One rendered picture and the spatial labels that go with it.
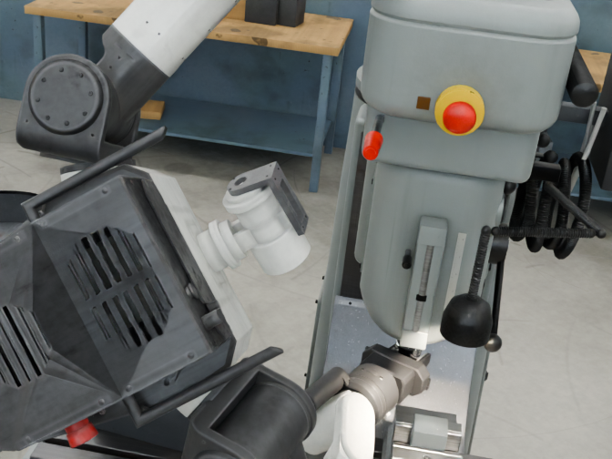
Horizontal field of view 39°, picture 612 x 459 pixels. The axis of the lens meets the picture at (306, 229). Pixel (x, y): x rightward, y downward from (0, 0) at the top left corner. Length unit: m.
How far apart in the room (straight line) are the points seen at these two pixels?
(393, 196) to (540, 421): 2.38
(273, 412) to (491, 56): 0.50
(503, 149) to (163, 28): 0.49
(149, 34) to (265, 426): 0.47
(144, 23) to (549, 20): 0.47
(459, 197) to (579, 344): 2.89
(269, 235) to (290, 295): 3.05
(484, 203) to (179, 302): 0.59
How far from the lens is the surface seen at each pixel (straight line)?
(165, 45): 1.03
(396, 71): 1.10
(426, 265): 1.30
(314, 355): 2.05
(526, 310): 4.30
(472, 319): 1.25
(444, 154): 1.23
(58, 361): 0.91
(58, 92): 1.00
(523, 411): 3.62
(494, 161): 1.23
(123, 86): 1.03
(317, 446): 1.37
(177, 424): 1.67
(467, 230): 1.31
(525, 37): 1.09
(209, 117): 5.52
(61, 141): 1.00
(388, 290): 1.37
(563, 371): 3.92
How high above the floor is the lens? 2.09
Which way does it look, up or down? 26 degrees down
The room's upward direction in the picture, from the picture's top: 6 degrees clockwise
